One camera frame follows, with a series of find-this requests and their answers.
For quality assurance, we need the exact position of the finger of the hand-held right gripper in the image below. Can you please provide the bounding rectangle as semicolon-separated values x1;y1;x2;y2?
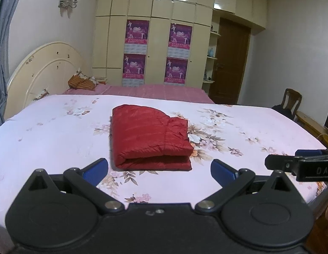
295;149;328;158
264;154;299;176

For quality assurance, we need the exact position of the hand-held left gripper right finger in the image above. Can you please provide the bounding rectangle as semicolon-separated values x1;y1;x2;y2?
195;159;297;214

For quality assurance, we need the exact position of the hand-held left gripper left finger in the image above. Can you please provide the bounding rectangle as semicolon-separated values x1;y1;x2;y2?
28;158;125;214

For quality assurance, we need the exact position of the red padded jacket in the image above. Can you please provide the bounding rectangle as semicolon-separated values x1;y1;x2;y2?
108;104;194;171

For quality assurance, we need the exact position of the wooden bench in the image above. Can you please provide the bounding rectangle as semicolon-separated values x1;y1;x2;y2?
296;111;328;149

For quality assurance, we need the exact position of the white floral blanket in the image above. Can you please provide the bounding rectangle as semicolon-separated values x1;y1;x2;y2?
0;94;328;235

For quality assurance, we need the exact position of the wooden chair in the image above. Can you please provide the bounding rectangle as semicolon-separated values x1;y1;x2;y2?
281;88;303;121

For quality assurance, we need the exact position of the orange striped pillow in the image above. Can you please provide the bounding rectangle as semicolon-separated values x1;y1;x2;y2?
68;69;100;91

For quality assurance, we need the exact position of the patterned cloth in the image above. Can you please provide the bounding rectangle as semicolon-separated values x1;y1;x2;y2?
33;88;51;101

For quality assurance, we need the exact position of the pink bed sheet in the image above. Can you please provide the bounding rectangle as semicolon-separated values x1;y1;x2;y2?
61;83;216;104

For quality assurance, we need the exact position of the brown wooden door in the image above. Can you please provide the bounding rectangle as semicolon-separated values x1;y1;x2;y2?
208;17;252;105

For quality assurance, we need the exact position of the cream corner shelf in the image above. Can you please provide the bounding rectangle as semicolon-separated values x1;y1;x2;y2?
202;23;222;91

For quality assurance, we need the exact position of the cream bed headboard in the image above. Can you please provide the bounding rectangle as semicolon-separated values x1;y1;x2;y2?
6;41;86;119

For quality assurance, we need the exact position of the grey curtain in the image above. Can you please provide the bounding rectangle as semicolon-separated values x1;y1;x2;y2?
0;0;25;131

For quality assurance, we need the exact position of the cream wardrobe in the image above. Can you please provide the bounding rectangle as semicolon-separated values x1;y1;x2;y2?
91;0;268;91

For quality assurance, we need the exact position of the purple wall poster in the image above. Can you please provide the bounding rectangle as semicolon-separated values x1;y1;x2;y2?
122;53;147;87
164;57;189;85
124;19;150;55
167;23;193;59

